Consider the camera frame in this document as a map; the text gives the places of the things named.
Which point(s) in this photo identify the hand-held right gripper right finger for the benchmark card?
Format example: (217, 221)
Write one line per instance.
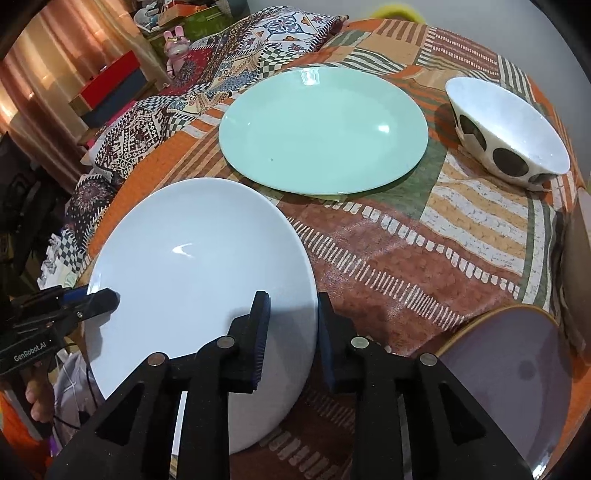
(325, 341)

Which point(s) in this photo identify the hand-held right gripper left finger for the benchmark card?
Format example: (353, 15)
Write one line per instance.
(261, 341)

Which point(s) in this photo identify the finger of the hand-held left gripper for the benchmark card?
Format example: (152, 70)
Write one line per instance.
(99, 302)
(74, 295)

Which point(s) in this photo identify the white plate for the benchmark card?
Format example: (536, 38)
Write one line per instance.
(184, 277)

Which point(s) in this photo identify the tan rimmed bowl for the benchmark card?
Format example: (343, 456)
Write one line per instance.
(508, 369)

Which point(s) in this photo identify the green plate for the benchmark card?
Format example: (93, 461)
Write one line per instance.
(323, 129)

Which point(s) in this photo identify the white bowl with black dots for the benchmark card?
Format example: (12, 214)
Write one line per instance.
(503, 115)

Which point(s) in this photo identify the person's left hand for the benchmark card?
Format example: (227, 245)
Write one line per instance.
(39, 392)

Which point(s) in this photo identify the orange clothing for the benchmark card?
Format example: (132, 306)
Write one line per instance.
(18, 438)

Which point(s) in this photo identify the dark bulky object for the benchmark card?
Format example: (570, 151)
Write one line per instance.
(23, 207)

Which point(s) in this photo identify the striped patchwork blanket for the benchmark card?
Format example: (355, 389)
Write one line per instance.
(392, 258)

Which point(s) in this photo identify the blue box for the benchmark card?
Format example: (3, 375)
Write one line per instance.
(120, 99)

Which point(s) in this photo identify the red box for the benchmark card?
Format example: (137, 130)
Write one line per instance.
(111, 76)

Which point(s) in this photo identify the orange curtain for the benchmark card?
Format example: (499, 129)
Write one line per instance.
(46, 69)

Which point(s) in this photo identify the beige flat board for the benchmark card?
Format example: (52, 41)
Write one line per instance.
(579, 277)

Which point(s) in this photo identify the patterned quilt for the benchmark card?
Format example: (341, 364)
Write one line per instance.
(221, 69)

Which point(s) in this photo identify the pink bunny toy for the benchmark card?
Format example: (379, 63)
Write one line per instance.
(175, 46)

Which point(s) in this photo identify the yellow foam noodle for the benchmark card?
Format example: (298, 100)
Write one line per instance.
(397, 10)

